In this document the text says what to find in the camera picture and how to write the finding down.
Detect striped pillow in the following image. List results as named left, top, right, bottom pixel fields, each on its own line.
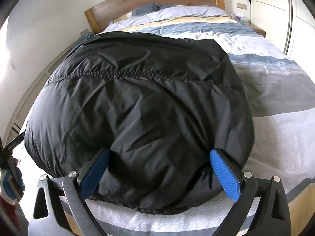
left=108, top=3, right=176, bottom=26

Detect blue white gloved left hand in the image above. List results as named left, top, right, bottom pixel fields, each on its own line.
left=1, top=166, right=25, bottom=206

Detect dark teal cloth bundle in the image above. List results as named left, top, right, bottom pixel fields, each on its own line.
left=74, top=32, right=94, bottom=47

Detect white sliding wardrobe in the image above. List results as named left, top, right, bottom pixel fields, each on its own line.
left=251, top=0, right=314, bottom=76

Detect beige wall switch plate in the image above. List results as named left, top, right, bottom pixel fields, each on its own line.
left=237, top=3, right=247, bottom=10

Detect wooden nightstand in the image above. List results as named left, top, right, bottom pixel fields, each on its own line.
left=242, top=23, right=266, bottom=37

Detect red sleeve left forearm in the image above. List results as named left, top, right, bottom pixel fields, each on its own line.
left=1, top=197, right=20, bottom=231

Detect black puffer jacket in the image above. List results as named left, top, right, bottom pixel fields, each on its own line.
left=25, top=32, right=254, bottom=215

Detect striped duvet on bed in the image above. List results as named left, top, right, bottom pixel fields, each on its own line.
left=87, top=6, right=314, bottom=235

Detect items on nightstand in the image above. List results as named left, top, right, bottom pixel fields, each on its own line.
left=231, top=14, right=249, bottom=24

